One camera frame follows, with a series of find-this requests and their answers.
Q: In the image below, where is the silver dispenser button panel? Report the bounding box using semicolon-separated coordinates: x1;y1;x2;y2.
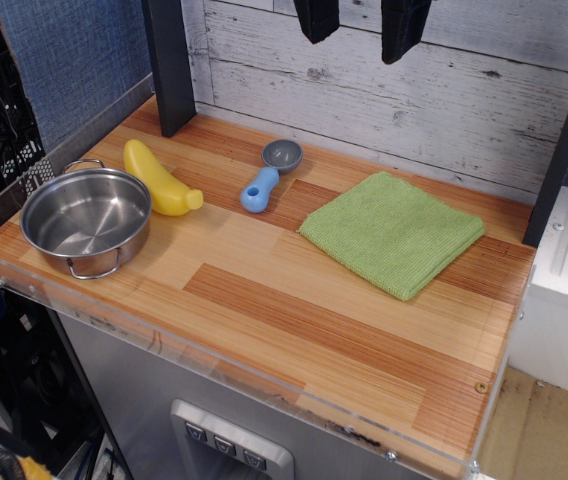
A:
170;399;295;479

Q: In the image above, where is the dark left vertical post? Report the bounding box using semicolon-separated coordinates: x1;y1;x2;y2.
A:
142;0;196;138

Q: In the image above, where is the dark vertical post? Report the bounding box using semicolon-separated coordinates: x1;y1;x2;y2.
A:
142;0;196;138
521;0;568;248

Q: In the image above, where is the green folded cloth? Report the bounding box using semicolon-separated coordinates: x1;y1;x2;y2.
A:
299;172;485;301

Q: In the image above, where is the yellow toy banana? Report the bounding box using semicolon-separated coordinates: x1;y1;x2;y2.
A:
123;139;204;216

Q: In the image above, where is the blue and grey toy scoop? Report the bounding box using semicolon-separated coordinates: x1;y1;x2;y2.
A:
240;139;303;213

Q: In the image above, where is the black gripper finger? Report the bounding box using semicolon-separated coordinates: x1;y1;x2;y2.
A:
381;0;432;65
294;0;340;44

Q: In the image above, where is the dark right vertical post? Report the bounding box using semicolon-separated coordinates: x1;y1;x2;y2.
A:
521;0;568;248

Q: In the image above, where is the stainless steel bowl with handles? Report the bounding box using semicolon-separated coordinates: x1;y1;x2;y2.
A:
20;159;152;280

